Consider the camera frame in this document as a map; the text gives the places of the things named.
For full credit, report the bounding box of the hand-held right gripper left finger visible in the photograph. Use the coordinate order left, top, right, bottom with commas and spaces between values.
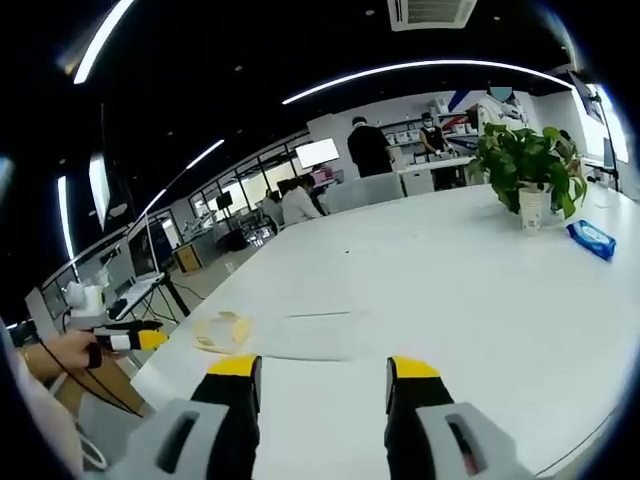
107, 353, 263, 480

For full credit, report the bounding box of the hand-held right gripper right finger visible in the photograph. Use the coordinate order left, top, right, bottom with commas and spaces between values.
383, 355, 536, 480

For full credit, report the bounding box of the person's left hand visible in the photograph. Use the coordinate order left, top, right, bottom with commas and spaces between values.
22, 329, 109, 380

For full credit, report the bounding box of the large brown cardboard box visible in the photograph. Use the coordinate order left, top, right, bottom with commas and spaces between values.
52, 349, 152, 417

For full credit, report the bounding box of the black tripod stand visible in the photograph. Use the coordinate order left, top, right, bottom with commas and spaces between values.
148, 273, 192, 322

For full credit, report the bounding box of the laptop on stand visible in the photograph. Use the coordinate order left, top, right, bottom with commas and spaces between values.
107, 219, 167, 319

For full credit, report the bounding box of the yellowish clear plastic piece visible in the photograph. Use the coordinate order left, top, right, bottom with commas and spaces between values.
192, 310, 255, 354

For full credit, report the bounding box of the small brown cardboard box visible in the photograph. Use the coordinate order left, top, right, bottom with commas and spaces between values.
172, 244, 202, 274

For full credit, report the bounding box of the hanging display screen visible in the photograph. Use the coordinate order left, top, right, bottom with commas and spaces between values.
88, 151, 113, 232

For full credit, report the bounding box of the clear plastic sheet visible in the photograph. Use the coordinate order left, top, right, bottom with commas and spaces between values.
257, 309, 372, 362

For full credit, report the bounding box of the short ceiling light strip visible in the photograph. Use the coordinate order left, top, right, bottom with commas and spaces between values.
186, 138, 226, 171

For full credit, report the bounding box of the white paper cup pot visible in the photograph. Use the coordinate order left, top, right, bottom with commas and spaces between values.
518, 187, 547, 236

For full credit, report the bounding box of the white counter cabinet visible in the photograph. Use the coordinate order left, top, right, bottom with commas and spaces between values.
394, 155, 479, 197

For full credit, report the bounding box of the blue wet wipes pack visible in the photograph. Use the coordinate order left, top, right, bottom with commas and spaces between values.
565, 219, 618, 263

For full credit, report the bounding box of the bright white screen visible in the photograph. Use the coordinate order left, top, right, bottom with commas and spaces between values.
294, 139, 339, 169

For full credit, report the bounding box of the straight ceiling light strip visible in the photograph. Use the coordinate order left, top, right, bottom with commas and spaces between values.
73, 0, 137, 85

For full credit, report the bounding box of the green potted plant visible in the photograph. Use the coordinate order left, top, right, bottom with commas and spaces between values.
467, 122, 589, 221

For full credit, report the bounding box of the monitor on black pole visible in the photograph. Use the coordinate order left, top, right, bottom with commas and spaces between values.
568, 71, 629, 193

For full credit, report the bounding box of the long curved ceiling light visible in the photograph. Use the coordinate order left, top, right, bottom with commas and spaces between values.
281, 59, 576, 106

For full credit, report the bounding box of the ceiling air conditioner vent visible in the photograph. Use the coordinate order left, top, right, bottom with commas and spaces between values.
387, 0, 479, 33

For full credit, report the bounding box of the thin black cable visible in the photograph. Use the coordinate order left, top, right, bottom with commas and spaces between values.
42, 342, 147, 417

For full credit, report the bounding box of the white cable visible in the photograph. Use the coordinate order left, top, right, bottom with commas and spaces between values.
73, 423, 109, 472

